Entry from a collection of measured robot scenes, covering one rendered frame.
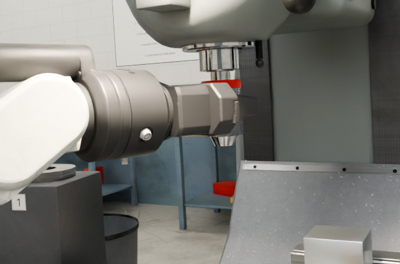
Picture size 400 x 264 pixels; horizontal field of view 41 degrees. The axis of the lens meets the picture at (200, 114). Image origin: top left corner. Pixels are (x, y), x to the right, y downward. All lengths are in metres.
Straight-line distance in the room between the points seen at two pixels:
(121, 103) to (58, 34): 6.19
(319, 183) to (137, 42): 5.05
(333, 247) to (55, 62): 0.33
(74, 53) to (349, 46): 0.56
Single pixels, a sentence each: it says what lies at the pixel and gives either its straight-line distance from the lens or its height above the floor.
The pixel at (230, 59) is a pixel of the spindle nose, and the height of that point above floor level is 1.29.
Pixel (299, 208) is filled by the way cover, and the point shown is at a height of 1.04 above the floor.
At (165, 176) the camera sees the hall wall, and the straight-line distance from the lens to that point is 5.80.
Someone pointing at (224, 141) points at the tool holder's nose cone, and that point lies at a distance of 0.61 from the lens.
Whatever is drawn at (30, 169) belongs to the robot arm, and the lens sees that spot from 0.43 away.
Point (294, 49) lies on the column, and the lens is 0.98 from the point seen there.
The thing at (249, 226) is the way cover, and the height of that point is 1.01.
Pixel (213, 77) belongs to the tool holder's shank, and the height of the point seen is 1.27.
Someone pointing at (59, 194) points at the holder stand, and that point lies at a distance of 0.73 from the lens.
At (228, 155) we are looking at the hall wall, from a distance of 5.37.
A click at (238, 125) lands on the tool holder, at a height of 1.22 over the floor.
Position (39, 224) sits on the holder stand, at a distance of 0.75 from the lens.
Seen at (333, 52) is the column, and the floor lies 1.31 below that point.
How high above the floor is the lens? 1.26
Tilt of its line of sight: 3 degrees down
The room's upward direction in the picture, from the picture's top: 3 degrees counter-clockwise
